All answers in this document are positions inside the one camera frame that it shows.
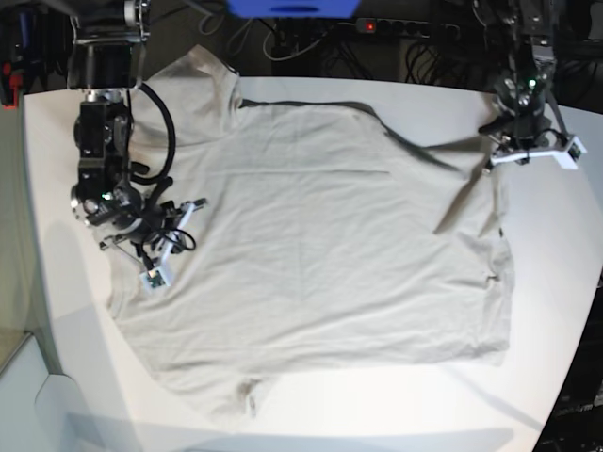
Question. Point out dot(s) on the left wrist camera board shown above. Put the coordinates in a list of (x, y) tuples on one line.
[(576, 150)]

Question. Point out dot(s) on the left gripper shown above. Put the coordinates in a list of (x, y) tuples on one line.
[(522, 141)]

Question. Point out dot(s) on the black power strip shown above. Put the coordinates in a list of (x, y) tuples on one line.
[(407, 29)]

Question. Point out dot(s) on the blue plastic bin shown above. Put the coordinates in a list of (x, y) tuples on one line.
[(293, 8)]

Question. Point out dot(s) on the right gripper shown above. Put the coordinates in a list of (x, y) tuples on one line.
[(151, 238)]

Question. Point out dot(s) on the red and blue clamp tool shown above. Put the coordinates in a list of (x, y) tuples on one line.
[(16, 37)]

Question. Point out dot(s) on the beige t-shirt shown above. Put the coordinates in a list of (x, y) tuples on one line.
[(328, 241)]

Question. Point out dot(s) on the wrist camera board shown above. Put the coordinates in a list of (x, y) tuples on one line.
[(576, 150), (155, 279)]

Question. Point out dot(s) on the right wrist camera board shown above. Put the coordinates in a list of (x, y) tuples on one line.
[(155, 279)]

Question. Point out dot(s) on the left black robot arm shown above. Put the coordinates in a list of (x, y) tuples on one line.
[(526, 30)]

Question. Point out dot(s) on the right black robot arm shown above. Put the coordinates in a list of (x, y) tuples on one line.
[(115, 195)]

